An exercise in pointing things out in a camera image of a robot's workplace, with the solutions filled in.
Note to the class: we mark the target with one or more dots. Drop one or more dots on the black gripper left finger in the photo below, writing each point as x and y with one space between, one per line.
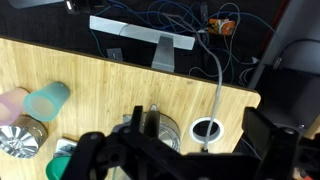
100 156

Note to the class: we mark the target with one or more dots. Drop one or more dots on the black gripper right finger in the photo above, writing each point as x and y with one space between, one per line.
280 150

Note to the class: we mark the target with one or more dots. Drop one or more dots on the translucent blue plastic cup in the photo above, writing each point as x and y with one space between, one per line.
45 103

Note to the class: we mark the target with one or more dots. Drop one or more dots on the green plastic plate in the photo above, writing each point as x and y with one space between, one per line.
56 168

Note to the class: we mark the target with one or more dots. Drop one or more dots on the translucent pink plastic cup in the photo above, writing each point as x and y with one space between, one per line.
10 105

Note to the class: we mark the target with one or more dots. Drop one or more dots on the steel pot with lid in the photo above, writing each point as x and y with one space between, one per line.
20 140

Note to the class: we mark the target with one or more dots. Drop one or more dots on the dark grey cabinet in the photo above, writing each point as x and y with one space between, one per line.
296 53

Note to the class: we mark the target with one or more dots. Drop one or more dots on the grey floor outlet box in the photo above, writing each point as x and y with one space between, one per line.
115 54

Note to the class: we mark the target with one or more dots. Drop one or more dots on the orange small object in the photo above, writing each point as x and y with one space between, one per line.
221 26

